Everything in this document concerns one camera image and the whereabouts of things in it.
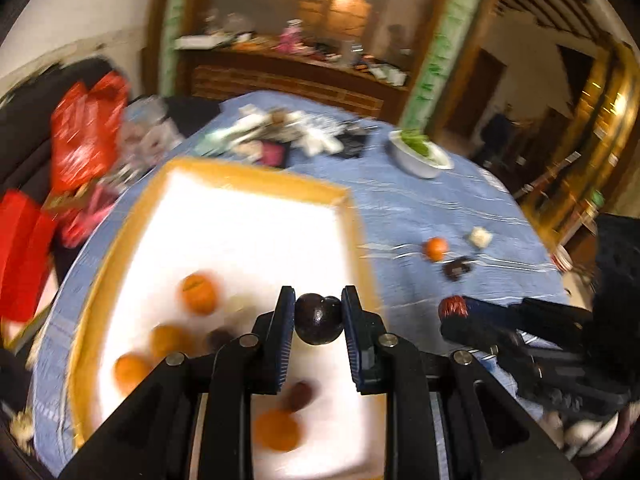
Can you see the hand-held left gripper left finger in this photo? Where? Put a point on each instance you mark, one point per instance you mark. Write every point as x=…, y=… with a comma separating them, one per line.
x=282, y=340

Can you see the red date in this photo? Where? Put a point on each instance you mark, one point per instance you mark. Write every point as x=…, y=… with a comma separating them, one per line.
x=451, y=307
x=300, y=396

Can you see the red box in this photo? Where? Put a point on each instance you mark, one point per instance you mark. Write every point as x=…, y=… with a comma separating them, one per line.
x=20, y=255

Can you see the green paper banner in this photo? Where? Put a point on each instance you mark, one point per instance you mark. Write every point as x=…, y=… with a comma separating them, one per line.
x=440, y=50

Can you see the red bags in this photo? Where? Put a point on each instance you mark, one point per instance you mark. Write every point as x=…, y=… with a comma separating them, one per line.
x=30, y=110

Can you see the yellow cardboard tray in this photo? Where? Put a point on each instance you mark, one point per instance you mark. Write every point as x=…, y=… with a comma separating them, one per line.
x=240, y=220

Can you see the black box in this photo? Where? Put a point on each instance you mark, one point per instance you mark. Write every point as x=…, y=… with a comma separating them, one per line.
x=352, y=144

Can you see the wooden counter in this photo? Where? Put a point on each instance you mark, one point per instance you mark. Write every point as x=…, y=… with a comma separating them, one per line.
x=290, y=80

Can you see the green leafy vegetables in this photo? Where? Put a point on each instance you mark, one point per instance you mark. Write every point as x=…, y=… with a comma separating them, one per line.
x=416, y=141

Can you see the pink jar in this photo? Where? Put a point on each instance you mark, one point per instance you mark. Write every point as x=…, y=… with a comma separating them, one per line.
x=291, y=37

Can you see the dark purple plum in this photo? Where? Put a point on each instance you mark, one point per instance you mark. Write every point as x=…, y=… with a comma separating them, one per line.
x=319, y=319
x=457, y=267
x=220, y=338

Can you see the orange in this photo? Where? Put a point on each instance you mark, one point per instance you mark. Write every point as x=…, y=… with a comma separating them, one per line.
x=170, y=342
x=277, y=430
x=131, y=372
x=436, y=248
x=200, y=292

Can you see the white cloth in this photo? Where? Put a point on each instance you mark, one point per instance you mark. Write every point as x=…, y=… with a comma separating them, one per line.
x=320, y=140

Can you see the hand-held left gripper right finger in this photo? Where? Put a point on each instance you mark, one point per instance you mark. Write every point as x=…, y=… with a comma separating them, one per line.
x=352, y=340

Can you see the white foam cube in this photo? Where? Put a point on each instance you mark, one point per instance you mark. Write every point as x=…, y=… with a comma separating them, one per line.
x=480, y=236

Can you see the white bowl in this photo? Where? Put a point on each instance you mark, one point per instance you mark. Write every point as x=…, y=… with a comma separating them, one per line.
x=422, y=162

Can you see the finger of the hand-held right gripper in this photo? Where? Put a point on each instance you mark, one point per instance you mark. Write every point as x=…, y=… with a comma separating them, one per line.
x=467, y=332
x=487, y=307

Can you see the pink plastic bag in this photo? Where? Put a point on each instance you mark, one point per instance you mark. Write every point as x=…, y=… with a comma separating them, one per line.
x=87, y=215

